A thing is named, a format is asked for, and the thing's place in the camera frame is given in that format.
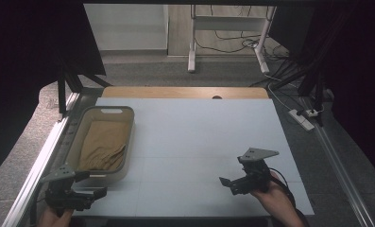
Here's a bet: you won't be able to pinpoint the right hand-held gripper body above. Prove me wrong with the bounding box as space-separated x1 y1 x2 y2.
230 147 281 195

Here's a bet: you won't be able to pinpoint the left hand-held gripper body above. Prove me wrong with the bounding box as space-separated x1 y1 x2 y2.
40 163 96 213

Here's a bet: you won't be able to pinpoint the khaki pants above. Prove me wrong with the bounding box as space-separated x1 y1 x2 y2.
77 120 131 173

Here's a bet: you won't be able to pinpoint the beige basket with grey rim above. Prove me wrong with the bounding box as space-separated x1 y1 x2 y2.
64 105 136 187

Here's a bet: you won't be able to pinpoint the person's left hand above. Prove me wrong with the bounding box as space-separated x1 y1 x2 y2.
37 206 75 227

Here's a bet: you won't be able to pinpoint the person's right hand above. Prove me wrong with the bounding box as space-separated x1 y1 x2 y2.
250 171 296 219

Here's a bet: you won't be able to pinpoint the white power strip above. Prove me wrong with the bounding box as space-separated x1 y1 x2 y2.
288 109 315 132

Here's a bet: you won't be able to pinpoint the black metal stand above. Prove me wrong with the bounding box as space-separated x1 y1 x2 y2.
56 56 112 115
271 60 326 128

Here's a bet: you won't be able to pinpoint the wooden table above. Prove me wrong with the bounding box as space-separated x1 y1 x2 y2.
101 86 270 100

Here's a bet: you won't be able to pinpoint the black curtain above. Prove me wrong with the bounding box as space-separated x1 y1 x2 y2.
268 0 375 183
0 0 107 183

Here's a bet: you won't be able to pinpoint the white cabinet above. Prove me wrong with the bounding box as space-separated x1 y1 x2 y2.
83 3 170 52

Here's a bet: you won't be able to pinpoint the aluminium rail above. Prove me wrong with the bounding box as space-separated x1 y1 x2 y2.
301 97 375 227
1 93 79 227

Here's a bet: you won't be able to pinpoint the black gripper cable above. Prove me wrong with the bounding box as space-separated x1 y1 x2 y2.
269 167 298 212

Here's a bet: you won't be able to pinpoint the white floor cable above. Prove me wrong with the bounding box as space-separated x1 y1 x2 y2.
265 75 296 112

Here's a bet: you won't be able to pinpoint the black floor cable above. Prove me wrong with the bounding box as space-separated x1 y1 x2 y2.
194 29 263 55

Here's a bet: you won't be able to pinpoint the white desk frame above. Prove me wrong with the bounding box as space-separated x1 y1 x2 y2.
187 4 278 76

